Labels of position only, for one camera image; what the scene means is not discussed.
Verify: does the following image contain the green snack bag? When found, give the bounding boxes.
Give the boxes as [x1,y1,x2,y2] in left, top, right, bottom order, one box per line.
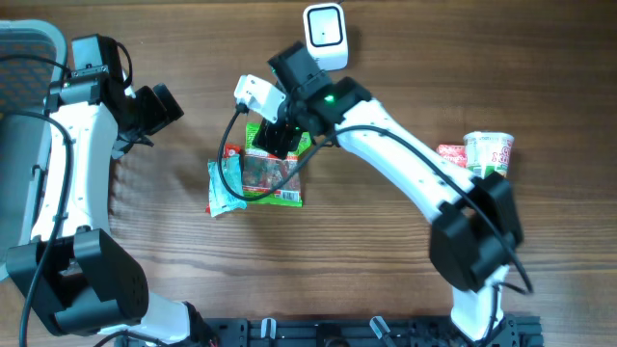
[242,122,311,207]

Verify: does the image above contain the red coffee stick sachet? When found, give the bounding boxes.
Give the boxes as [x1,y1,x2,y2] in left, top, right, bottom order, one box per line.
[205,144,246,217]

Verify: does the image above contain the teal snack packet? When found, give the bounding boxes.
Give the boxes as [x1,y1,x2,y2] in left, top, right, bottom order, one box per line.
[208,154,248,217]

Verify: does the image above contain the instant noodle cup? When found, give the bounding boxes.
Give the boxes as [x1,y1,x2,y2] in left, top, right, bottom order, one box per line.
[464,131,514,177]

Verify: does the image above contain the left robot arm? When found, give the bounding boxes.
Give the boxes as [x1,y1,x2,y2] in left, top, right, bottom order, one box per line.
[6,34,217,346]

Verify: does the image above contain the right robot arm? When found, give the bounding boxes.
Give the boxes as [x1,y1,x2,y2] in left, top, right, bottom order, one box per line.
[234,41,532,346]

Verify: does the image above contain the white barcode scanner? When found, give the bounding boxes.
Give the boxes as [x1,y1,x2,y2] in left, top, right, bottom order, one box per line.
[303,3,349,71]

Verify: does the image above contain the grey plastic shopping basket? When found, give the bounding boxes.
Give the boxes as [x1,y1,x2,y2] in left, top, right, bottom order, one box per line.
[1,19,67,281]

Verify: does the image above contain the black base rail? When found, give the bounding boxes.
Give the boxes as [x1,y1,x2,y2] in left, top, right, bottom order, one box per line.
[200,314,545,347]

